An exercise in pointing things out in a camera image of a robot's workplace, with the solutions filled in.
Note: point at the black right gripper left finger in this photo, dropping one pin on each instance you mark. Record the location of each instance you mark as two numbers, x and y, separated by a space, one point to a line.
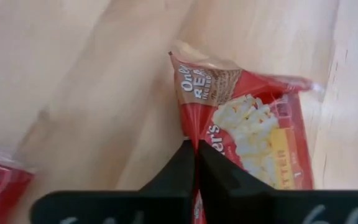
154 205

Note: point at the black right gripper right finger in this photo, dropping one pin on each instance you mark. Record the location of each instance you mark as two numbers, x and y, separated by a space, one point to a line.
259 208

